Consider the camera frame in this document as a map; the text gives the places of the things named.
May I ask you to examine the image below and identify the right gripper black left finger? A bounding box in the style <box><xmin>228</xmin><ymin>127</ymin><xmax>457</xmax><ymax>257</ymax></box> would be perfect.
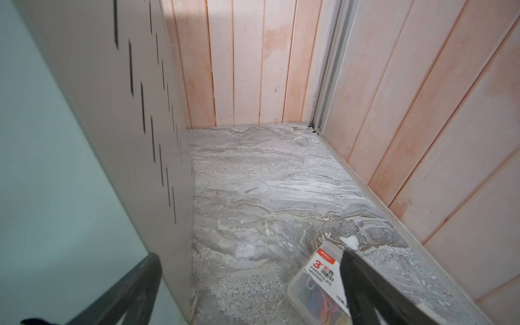
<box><xmin>68</xmin><ymin>253</ymin><xmax>163</xmax><ymax>324</ymax></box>

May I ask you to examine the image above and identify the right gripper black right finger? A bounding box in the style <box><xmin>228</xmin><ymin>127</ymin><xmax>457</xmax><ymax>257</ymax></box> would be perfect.
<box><xmin>340</xmin><ymin>251</ymin><xmax>436</xmax><ymax>324</ymax></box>

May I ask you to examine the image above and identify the clear paper clip box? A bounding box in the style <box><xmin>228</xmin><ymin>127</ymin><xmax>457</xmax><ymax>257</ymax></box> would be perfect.
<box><xmin>287</xmin><ymin>242</ymin><xmax>445</xmax><ymax>324</ymax></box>

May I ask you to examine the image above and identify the grey metal cabinet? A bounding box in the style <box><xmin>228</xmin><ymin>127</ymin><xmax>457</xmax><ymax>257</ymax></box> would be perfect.
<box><xmin>16</xmin><ymin>1</ymin><xmax>194</xmax><ymax>321</ymax></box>

